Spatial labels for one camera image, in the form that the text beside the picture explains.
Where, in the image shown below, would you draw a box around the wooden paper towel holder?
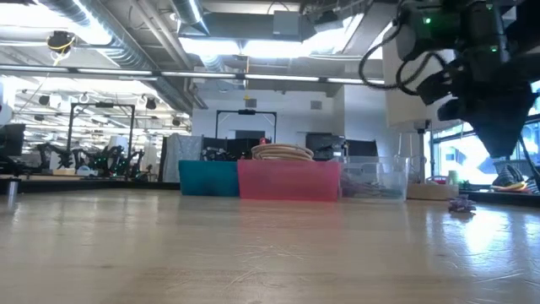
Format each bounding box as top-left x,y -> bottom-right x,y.
406,119 -> 461,202

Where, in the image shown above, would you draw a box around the white cable coil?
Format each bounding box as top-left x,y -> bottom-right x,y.
251,143 -> 316,155

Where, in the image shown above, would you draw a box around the black equipment box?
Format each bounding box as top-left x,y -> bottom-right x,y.
305,133 -> 379,161

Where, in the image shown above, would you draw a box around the blue plastic bin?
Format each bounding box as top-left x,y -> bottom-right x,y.
178,159 -> 240,198

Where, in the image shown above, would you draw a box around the pink plastic bin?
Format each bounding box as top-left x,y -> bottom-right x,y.
236,158 -> 342,203

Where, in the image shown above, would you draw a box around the clear plastic bin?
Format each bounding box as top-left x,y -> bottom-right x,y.
338,155 -> 411,201

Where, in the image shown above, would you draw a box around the yellow black ceiling cable reel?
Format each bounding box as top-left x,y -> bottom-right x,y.
46,30 -> 77,56

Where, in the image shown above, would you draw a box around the grey ceiling box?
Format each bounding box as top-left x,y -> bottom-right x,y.
273,10 -> 316,42

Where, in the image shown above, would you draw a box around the silver metal post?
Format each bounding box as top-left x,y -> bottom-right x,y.
5,179 -> 20,209

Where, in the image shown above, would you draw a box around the long black arm cable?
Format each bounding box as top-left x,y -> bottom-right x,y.
519,137 -> 540,183

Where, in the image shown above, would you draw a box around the silver ventilation duct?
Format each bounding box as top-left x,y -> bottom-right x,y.
37,0 -> 212,115

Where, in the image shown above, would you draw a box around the purple braided cable bundle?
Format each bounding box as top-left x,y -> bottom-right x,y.
447,196 -> 478,214

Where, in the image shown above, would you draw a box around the white paper towel roll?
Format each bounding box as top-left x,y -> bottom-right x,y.
381,23 -> 465,133

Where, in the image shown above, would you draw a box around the looped black camera cable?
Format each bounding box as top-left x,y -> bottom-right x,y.
358,23 -> 449,97

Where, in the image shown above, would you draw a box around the low black rig frame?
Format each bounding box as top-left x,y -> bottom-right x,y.
215,109 -> 278,144

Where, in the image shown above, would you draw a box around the black table frame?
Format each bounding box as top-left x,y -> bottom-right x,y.
0,176 -> 181,194

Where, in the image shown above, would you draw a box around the dark striped fabric item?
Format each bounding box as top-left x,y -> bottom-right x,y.
491,163 -> 529,192

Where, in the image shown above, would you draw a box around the beige cable coil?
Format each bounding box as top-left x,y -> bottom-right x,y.
251,152 -> 315,162

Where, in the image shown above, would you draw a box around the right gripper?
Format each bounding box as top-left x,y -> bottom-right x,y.
416,54 -> 537,158

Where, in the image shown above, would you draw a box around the tall black rig frame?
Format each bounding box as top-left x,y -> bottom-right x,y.
65,101 -> 136,170

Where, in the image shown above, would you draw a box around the long ceiling light strip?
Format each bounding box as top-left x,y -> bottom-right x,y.
0,64 -> 386,85

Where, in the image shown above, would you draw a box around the background robot arms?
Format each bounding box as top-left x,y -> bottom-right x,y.
35,142 -> 148,179

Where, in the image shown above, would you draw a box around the grey fabric cover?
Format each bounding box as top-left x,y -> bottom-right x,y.
162,133 -> 204,183

